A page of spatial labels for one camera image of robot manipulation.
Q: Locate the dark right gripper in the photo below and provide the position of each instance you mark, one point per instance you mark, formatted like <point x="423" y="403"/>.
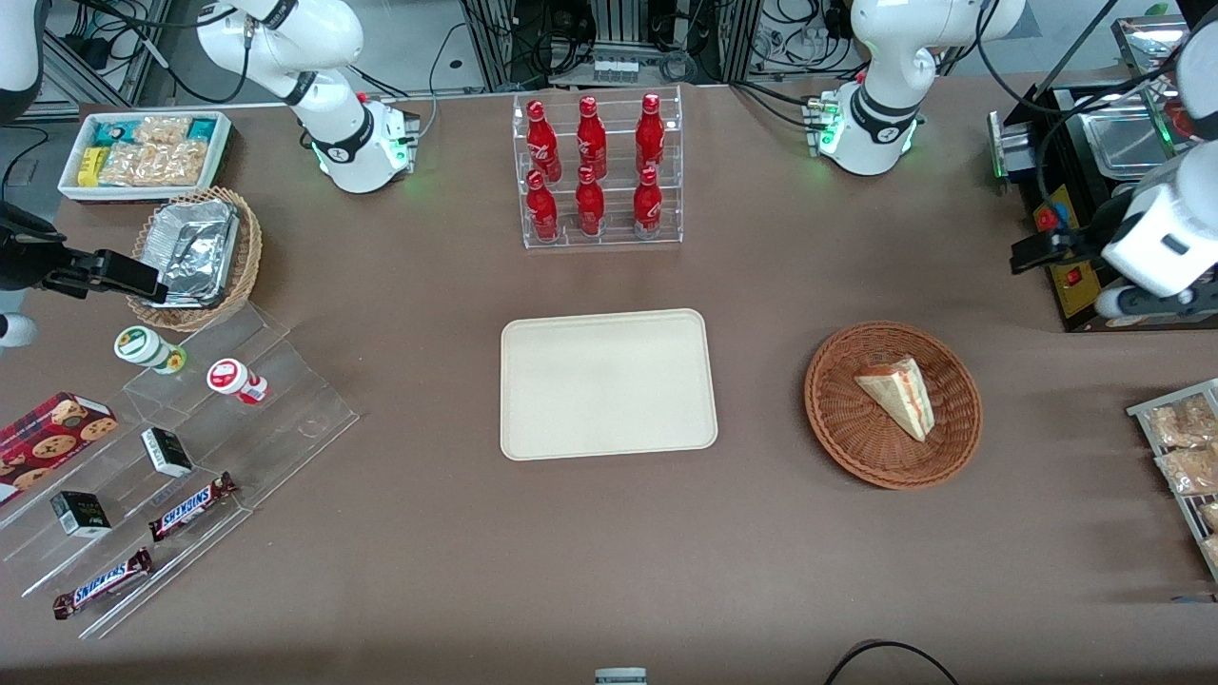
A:
<point x="21" y="259"/>

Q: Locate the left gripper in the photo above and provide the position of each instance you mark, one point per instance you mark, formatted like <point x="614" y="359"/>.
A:
<point x="1082" y="234"/>

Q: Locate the triangular sandwich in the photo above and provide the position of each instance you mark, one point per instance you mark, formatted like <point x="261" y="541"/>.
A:
<point x="899" y="395"/>

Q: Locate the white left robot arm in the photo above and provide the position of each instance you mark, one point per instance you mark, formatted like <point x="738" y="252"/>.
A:
<point x="885" y="57"/>

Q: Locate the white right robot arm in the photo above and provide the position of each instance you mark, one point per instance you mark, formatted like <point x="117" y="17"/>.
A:
<point x="324" y="38"/>

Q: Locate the silver foil tray stack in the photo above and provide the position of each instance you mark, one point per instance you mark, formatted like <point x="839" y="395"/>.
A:
<point x="195" y="247"/>

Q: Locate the light tan wicker basket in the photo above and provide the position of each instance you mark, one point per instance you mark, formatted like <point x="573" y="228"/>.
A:
<point x="247" y="257"/>

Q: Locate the tray of packaged snacks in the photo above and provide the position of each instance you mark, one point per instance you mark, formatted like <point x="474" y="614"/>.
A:
<point x="1142" y="411"/>

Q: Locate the brown round wicker basket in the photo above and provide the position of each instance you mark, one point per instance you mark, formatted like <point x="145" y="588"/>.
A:
<point x="856" y="438"/>

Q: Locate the beige plastic tray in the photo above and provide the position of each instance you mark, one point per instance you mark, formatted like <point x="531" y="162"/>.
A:
<point x="609" y="385"/>

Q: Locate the black food warmer machine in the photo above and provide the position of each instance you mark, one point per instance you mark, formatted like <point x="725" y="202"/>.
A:
<point x="1080" y="297"/>

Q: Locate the green lid yogurt cup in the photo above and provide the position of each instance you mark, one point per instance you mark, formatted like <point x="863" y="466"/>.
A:
<point x="143" y="345"/>

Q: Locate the white rectangular snack bin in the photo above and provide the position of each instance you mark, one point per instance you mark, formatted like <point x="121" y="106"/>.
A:
<point x="68" y="185"/>

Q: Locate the silver box with green light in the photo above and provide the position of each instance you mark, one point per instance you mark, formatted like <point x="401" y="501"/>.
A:
<point x="1011" y="147"/>

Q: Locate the yellow snack pack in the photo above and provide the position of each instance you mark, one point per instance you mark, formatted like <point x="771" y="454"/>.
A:
<point x="92" y="166"/>

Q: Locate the large clear cracker bag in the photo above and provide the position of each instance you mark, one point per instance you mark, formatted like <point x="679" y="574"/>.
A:
<point x="152" y="164"/>

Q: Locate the steel warmer pan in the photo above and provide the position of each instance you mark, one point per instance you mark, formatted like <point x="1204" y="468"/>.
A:
<point x="1128" y="143"/>

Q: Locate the teal snack pack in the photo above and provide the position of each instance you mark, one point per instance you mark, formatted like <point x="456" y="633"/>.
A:
<point x="202" y="128"/>
<point x="112" y="131"/>

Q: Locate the red lid yogurt cup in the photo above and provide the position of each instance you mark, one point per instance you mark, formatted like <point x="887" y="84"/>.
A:
<point x="228" y="376"/>

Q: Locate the small clear cracker bag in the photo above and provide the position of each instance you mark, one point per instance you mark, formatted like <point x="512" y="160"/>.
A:
<point x="162" y="128"/>

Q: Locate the red cookie box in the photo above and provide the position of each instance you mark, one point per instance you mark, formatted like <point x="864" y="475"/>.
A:
<point x="48" y="438"/>

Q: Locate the small black carton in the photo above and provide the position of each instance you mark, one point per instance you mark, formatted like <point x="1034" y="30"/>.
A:
<point x="81" y="514"/>
<point x="166" y="452"/>

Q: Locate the clear acrylic stepped display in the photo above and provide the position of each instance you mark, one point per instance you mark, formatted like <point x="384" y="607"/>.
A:
<point x="285" y="419"/>

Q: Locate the clear fried snack bag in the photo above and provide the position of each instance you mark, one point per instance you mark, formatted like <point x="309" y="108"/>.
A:
<point x="1185" y="423"/>
<point x="1189" y="471"/>
<point x="1210" y="516"/>
<point x="1212" y="552"/>

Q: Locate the brown Snickers bar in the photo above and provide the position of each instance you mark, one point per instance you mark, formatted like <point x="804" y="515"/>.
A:
<point x="103" y="582"/>
<point x="190" y="506"/>

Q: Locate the red cola bottle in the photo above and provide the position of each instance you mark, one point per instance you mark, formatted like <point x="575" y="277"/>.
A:
<point x="541" y="138"/>
<point x="541" y="209"/>
<point x="590" y="205"/>
<point x="591" y="138"/>
<point x="648" y="205"/>
<point x="650" y="133"/>

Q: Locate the clear acrylic bottle rack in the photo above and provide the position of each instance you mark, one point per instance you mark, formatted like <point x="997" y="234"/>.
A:
<point x="614" y="243"/>

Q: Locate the white power strip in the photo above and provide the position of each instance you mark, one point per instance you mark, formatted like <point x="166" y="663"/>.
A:
<point x="615" y="69"/>

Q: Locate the small grey white object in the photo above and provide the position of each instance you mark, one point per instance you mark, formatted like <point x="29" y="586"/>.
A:
<point x="620" y="676"/>

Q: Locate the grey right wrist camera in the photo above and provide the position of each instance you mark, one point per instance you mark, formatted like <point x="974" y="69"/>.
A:
<point x="14" y="331"/>

